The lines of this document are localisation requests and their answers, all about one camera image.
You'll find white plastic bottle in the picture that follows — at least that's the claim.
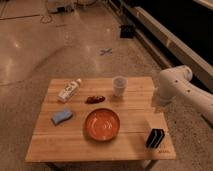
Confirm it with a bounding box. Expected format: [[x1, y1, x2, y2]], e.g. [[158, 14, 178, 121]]
[[57, 79, 82, 103]]

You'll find wooden table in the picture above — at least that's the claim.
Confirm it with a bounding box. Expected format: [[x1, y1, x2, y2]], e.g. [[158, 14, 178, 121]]
[[25, 77, 176, 163]]

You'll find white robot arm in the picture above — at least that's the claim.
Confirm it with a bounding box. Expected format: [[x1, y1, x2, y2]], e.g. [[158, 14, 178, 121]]
[[153, 65, 213, 125]]

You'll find orange bowl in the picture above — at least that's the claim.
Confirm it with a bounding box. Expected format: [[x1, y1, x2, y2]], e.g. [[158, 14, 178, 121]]
[[84, 108, 120, 142]]

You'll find black box on floor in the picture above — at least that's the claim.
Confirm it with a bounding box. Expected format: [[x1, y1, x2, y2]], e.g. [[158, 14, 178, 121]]
[[120, 25, 135, 38]]

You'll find dark red snack bag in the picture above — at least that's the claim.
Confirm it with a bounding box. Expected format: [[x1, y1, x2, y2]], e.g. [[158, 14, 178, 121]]
[[85, 96, 105, 104]]

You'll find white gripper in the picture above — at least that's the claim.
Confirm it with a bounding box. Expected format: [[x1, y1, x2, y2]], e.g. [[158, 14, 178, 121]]
[[152, 88, 169, 107]]

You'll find black and white eraser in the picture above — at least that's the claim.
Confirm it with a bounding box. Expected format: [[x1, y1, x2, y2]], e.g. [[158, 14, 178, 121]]
[[146, 129, 165, 148]]

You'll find clear plastic cup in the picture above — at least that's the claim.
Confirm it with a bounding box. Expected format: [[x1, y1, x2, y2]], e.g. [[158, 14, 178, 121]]
[[112, 76, 127, 97]]

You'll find blue sponge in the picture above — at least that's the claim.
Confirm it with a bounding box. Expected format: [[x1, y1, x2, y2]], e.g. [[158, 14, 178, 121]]
[[51, 109, 73, 125]]

